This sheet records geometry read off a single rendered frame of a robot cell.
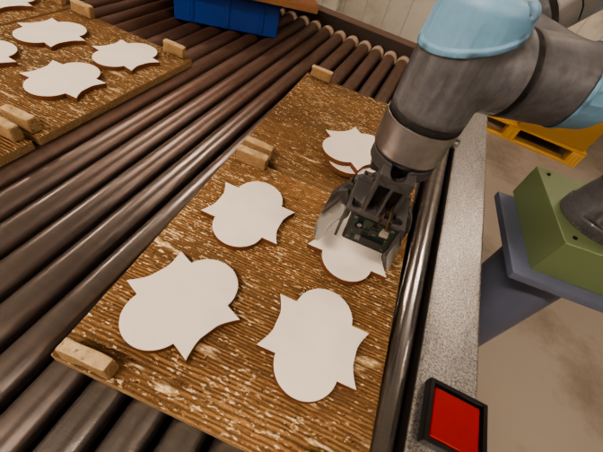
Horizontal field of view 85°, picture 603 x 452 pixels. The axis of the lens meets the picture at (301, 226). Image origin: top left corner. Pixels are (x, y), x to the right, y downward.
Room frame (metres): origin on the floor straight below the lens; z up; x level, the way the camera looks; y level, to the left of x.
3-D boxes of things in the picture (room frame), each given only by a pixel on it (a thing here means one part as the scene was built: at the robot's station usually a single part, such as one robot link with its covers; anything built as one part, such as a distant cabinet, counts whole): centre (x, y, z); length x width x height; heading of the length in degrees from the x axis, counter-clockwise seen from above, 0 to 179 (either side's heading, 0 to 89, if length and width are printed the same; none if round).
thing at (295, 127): (0.68, -0.03, 0.93); 0.41 x 0.35 x 0.02; 174
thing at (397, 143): (0.33, -0.08, 1.16); 0.08 x 0.08 x 0.05
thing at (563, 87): (0.37, -0.17, 1.24); 0.11 x 0.11 x 0.08; 18
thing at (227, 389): (0.26, 0.01, 0.93); 0.41 x 0.35 x 0.02; 174
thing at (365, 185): (0.32, -0.08, 1.08); 0.09 x 0.08 x 0.12; 174
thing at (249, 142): (0.50, 0.12, 0.95); 0.06 x 0.02 x 0.03; 84
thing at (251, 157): (0.47, 0.12, 0.95); 0.06 x 0.02 x 0.03; 84
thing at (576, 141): (3.42, -1.57, 0.23); 1.27 x 0.87 x 0.46; 82
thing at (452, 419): (0.15, -0.25, 0.92); 0.06 x 0.06 x 0.01; 81
